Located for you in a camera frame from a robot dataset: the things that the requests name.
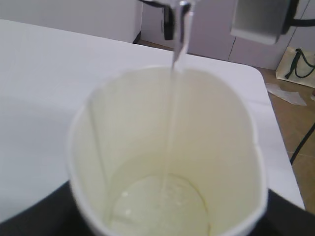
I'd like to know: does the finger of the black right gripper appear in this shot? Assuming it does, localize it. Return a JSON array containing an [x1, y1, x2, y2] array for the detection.
[[162, 5, 174, 40]]

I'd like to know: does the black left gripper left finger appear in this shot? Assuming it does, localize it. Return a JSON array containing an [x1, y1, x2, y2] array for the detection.
[[0, 181, 93, 236]]

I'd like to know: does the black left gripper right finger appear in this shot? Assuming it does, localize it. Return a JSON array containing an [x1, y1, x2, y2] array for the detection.
[[249, 189, 315, 236]]

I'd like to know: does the white paper cup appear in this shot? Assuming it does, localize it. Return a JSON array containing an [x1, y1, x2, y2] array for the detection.
[[67, 66, 268, 236]]

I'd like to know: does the white crumpled paper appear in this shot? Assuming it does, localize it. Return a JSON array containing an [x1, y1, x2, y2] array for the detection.
[[266, 83, 307, 106]]

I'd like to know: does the beige tote bag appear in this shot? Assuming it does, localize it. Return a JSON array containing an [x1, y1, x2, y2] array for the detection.
[[276, 47, 315, 88]]

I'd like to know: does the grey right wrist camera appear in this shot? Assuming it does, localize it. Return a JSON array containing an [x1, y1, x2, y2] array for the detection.
[[230, 0, 299, 45]]

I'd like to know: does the black floor cable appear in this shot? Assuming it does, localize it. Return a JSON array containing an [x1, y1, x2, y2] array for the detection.
[[289, 122, 315, 168]]

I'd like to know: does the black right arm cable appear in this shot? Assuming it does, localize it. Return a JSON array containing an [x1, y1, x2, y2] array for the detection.
[[290, 17, 315, 27]]

